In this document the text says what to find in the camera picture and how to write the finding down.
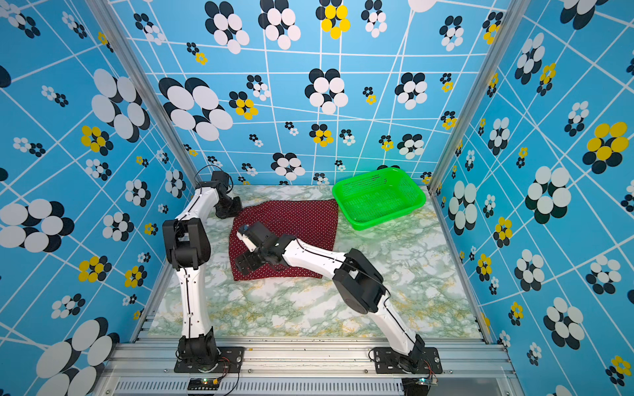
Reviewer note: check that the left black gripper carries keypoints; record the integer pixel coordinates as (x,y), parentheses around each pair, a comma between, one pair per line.
(237,209)

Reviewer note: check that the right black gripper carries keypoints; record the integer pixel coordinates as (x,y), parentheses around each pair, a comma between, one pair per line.
(247,258)

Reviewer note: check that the red polka dot skirt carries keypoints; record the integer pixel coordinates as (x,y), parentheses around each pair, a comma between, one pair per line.
(314,222)

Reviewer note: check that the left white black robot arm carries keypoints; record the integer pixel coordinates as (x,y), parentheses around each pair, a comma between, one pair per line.
(188,250)

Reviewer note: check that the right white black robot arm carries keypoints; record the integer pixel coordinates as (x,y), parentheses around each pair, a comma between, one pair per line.
(357,281)

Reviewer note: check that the green plastic basket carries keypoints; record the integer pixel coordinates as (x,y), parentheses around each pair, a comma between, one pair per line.
(377,197)

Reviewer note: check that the left green circuit board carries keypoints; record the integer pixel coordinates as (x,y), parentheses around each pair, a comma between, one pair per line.
(204,385)

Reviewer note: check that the green circuit board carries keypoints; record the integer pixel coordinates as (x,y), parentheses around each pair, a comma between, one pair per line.
(418,387)
(204,385)

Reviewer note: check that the right green circuit board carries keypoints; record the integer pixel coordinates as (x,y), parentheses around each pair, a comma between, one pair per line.
(418,387)

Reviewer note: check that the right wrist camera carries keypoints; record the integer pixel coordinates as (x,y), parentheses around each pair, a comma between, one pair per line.
(253,235)

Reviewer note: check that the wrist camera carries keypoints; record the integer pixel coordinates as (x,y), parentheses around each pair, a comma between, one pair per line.
(222,181)
(253,235)

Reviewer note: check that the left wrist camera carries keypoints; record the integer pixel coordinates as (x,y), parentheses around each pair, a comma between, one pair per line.
(222,181)

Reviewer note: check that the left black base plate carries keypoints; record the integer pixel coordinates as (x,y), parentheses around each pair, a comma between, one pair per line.
(224,360)

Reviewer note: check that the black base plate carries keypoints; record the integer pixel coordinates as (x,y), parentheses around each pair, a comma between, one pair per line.
(224,360)
(387,361)

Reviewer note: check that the aluminium front rail frame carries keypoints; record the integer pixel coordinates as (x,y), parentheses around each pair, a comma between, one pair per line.
(309,366)

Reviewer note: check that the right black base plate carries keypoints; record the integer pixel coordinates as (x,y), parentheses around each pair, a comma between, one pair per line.
(387,361)

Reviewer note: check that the left aluminium corner post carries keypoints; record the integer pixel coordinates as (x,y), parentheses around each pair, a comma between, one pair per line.
(130,61)

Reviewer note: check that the aluminium corner post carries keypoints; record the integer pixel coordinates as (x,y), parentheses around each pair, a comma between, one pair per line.
(130,61)
(512,18)

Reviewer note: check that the right aluminium corner post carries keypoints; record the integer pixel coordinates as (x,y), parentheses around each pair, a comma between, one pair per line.
(512,18)

